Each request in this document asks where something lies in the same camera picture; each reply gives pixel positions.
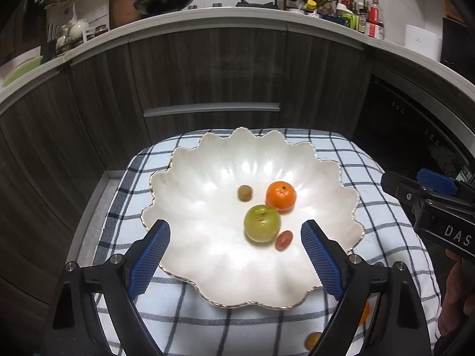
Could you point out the green apple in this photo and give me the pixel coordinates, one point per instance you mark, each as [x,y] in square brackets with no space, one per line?
[261,224]

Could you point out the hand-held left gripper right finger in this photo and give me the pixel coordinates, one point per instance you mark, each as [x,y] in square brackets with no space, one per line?
[323,259]

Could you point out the white teapot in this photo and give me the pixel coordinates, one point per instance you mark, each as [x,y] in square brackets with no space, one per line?
[79,29]

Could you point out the black gas stove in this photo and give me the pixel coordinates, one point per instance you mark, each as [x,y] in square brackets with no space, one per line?
[256,3]

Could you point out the wooden glass door cabinet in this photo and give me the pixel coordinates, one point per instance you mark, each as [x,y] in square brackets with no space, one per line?
[452,9]

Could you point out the white scalloped bowl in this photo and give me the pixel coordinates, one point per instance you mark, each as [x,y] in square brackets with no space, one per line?
[207,230]

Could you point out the black microwave oven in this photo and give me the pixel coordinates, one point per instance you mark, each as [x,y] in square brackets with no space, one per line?
[454,44]

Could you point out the person's right hand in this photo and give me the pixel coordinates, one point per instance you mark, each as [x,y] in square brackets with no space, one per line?
[454,293]

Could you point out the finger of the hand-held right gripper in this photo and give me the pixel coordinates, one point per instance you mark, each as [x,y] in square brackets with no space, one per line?
[438,181]
[400,191]

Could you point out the red jujube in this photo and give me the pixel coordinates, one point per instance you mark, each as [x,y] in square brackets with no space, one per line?
[284,240]

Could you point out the green plastic basin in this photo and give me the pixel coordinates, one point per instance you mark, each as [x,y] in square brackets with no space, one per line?
[22,72]

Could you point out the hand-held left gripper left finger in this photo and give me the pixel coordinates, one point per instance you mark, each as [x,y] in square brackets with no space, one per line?
[150,259]

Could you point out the blue checked white tablecloth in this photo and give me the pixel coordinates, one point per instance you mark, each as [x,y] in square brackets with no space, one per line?
[237,333]

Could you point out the brown cutting board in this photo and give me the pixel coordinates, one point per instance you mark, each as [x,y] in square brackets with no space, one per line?
[122,11]

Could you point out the white rice cooker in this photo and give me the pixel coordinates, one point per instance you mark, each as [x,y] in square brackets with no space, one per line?
[423,42]

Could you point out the brown glass jar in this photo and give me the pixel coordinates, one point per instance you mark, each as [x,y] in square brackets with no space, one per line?
[101,30]

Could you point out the row of sauce bottles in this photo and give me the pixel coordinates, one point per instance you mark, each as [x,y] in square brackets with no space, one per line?
[374,18]

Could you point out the black dish rack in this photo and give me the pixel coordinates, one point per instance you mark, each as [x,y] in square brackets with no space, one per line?
[59,42]

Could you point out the black built-in dishwasher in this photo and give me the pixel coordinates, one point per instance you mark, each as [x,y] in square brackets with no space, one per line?
[400,129]

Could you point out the small brown longan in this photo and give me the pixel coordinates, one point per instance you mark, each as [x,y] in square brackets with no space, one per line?
[245,193]
[313,340]

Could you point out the orange mandarin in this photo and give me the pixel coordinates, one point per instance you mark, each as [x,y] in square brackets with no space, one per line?
[281,195]
[365,311]

